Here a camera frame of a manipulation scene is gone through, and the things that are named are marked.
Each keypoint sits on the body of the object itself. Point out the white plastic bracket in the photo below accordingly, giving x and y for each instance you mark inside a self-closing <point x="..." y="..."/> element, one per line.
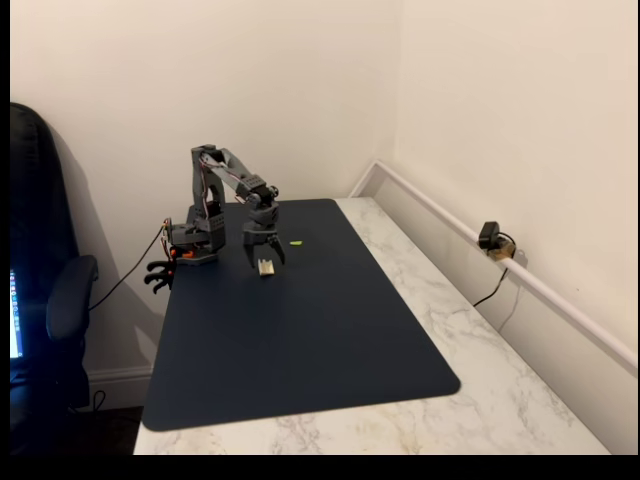
<point x="266" y="268"/>

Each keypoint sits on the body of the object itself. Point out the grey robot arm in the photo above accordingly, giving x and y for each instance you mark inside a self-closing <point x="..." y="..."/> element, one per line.
<point x="200" y="200"/>

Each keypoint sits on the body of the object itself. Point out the dark blue desk mat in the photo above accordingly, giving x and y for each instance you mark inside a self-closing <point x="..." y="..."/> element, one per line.
<point x="300" y="340"/>

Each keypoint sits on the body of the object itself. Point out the black clamp with orange tips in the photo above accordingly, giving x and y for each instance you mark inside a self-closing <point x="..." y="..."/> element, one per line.
<point x="160" y="280"/>

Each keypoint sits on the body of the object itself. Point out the white baseboard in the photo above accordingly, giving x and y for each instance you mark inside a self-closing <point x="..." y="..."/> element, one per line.
<point x="120" y="382"/>

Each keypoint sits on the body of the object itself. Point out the black webcam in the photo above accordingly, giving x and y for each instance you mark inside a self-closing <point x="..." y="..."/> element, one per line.
<point x="487" y="234"/>

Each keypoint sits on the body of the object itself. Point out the black office chair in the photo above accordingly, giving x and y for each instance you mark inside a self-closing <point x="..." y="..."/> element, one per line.
<point x="40" y="200"/>

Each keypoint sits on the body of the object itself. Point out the blue-lit screen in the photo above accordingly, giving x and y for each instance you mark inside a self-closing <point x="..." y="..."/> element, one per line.
<point x="15" y="320"/>

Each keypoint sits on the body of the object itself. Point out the tan webcam mount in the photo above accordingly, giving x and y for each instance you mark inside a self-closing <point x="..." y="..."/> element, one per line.
<point x="502" y="252"/>

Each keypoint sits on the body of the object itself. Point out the white wall rail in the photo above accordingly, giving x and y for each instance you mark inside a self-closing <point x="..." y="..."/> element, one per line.
<point x="550" y="295"/>

